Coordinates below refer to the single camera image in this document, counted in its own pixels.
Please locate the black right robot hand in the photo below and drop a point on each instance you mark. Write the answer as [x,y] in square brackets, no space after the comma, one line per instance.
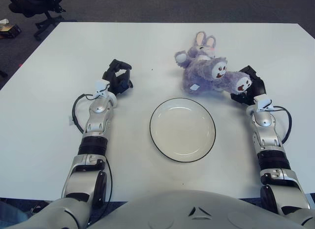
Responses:
[258,89]

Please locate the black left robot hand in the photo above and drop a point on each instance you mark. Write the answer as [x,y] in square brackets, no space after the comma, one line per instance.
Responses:
[115,81]

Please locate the purple plush bunny doll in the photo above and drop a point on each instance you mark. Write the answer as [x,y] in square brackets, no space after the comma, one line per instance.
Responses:
[201,74]

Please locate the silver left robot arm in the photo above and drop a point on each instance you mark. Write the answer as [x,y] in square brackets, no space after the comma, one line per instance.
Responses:
[96,120]

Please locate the white plate with black rim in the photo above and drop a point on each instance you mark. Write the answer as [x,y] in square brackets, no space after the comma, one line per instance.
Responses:
[183,130]

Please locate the black office chair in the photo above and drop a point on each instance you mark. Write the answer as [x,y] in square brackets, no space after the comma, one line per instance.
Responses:
[24,9]

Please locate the brown cardboard box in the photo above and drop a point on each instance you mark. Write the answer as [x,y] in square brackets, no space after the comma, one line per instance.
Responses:
[9,29]

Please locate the silver robot torso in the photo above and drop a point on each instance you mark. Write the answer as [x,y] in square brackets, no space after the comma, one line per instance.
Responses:
[192,214]

